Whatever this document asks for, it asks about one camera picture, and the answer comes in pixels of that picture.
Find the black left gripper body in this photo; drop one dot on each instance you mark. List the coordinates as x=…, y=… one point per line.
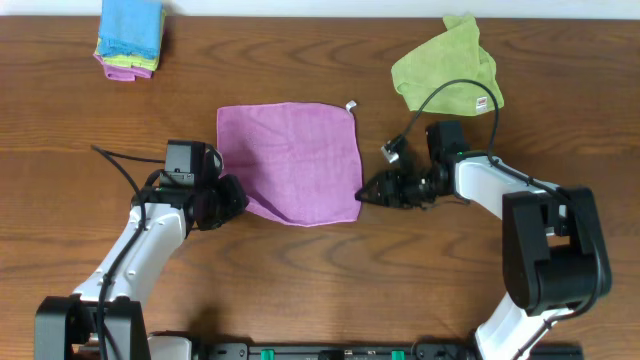
x=232, y=198

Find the purple microfiber cloth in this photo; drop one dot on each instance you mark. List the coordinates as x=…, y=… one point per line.
x=298, y=162

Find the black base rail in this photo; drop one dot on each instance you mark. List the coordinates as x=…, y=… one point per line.
x=365, y=352

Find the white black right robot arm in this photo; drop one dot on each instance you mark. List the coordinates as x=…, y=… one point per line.
x=554, y=261

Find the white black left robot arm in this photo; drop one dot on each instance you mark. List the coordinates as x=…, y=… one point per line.
x=103, y=317

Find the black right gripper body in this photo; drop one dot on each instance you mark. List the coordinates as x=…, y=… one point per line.
x=411, y=189

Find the folded purple cloth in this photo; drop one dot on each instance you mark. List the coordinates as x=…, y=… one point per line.
x=123, y=74

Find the crumpled green cloth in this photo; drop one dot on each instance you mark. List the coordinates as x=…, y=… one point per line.
x=449, y=74

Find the folded green cloth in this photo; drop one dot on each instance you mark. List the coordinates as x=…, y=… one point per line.
x=132, y=60

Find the folded blue cloth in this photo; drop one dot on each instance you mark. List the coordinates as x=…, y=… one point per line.
x=131, y=27

